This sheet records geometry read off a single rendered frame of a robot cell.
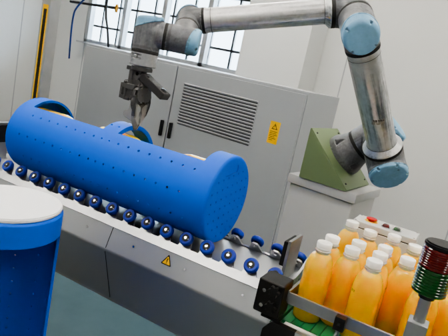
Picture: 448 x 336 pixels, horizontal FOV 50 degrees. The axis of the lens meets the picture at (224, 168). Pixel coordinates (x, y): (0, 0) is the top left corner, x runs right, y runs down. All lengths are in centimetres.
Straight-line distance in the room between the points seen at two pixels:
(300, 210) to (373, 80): 72
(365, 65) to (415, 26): 257
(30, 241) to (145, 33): 75
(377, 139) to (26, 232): 124
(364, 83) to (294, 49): 255
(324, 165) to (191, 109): 167
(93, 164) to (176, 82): 210
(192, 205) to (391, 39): 310
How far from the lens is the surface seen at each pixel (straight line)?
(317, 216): 213
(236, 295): 143
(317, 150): 208
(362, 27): 160
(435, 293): 99
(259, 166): 321
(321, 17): 174
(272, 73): 431
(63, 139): 174
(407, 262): 134
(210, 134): 343
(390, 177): 197
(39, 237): 131
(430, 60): 415
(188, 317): 157
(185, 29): 165
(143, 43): 164
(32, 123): 186
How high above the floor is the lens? 149
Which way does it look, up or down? 12 degrees down
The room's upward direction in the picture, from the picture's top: 12 degrees clockwise
